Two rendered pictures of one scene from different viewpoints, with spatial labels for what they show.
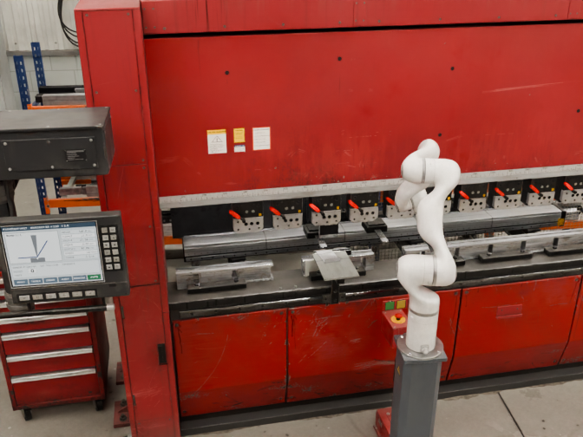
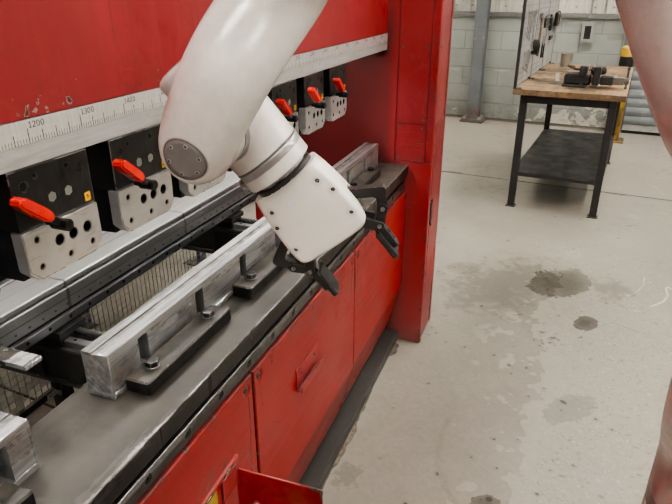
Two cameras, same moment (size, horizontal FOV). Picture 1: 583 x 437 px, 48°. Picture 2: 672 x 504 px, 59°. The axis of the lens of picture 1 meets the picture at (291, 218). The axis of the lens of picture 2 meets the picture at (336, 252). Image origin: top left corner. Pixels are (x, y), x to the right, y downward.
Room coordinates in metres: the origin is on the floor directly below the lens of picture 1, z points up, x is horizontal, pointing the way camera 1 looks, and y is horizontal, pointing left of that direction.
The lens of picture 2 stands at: (2.34, -0.09, 1.57)
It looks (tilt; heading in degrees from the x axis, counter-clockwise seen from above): 24 degrees down; 302
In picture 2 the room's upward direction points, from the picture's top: straight up
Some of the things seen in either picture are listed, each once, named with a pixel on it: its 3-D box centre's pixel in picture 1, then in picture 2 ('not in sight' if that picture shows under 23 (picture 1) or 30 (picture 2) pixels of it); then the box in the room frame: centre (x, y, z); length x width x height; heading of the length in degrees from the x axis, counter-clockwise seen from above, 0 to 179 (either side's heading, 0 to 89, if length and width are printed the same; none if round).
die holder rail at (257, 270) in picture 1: (225, 274); not in sight; (2.98, 0.35, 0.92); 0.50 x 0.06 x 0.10; 102
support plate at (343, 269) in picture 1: (335, 265); not in sight; (2.95, -0.22, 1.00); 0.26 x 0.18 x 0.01; 12
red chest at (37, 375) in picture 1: (54, 324); not in sight; (3.13, 1.35, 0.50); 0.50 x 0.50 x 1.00; 12
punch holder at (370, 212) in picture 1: (362, 204); not in sight; (3.12, -0.37, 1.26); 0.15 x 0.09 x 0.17; 102
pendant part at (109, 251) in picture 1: (68, 253); not in sight; (2.29, 0.88, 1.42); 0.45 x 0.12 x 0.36; 98
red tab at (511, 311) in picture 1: (509, 311); (309, 366); (3.14, -1.23, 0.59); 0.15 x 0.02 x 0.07; 102
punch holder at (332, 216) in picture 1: (324, 207); not in sight; (3.08, -0.17, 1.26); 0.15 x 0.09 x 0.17; 102
